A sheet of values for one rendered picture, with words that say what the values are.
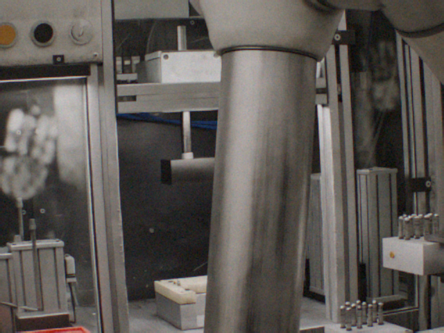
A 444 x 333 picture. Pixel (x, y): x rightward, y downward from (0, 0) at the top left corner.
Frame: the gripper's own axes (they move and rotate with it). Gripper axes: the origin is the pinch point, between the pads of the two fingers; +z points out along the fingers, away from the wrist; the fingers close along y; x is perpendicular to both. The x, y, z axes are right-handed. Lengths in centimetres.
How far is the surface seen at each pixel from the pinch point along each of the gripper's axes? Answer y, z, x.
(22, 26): 39, 18, 62
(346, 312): -8.2, 5.6, 15.0
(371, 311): -8.7, 5.2, 10.5
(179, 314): -10.5, 29.8, 34.9
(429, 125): 20.5, 18.7, -10.7
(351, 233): 2.5, 18.6, 6.7
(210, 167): 14.4, 36.6, 25.3
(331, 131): 20.2, 18.7, 9.8
